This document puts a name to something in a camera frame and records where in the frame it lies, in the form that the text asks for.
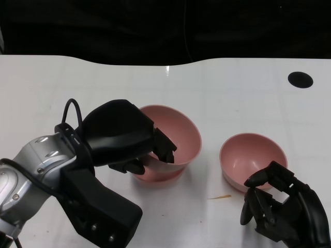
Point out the black round table grommet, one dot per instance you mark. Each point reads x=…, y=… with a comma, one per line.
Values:
x=300, y=80

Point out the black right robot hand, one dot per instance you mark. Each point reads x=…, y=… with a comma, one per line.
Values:
x=297, y=206

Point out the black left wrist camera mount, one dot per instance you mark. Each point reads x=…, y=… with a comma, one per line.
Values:
x=103, y=206

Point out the green covered table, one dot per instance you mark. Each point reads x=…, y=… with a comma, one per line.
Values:
x=103, y=25

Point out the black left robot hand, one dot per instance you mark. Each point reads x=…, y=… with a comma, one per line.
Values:
x=116, y=129

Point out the pink bowl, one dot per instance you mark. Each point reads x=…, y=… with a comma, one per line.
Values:
x=157, y=178
x=178, y=129
x=248, y=155

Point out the thin orange scrap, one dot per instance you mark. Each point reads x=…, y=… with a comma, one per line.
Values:
x=219, y=197

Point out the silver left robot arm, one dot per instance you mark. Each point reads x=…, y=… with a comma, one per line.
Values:
x=26, y=180

